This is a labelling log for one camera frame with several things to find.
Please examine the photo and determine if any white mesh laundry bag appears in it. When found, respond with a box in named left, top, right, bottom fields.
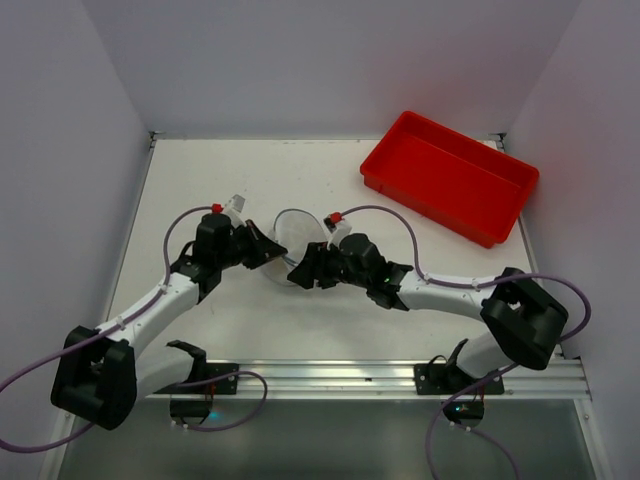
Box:
left=261, top=208, right=326, bottom=286

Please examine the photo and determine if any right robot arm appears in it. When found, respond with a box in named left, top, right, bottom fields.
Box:
left=287, top=233, right=568, bottom=384

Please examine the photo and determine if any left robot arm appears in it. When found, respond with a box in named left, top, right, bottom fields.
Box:
left=50, top=213, right=288, bottom=430

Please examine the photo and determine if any red plastic bin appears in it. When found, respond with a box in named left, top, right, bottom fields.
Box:
left=360, top=111, right=540, bottom=249

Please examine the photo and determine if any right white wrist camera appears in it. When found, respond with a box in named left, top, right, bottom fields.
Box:
left=323, top=212, right=352, bottom=247

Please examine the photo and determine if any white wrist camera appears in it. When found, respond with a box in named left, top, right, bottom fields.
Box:
left=323, top=212, right=352, bottom=247
left=222, top=194, right=245, bottom=228

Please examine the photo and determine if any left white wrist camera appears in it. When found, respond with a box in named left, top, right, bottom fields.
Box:
left=222, top=194, right=245, bottom=228

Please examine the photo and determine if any aluminium front rail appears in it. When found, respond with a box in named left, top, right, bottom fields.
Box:
left=144, top=357, right=591, bottom=401

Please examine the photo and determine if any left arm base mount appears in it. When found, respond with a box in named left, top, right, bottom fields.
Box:
left=168, top=363, right=239, bottom=425

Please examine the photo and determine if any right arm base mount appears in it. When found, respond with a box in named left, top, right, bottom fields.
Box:
left=413, top=355, right=505, bottom=428

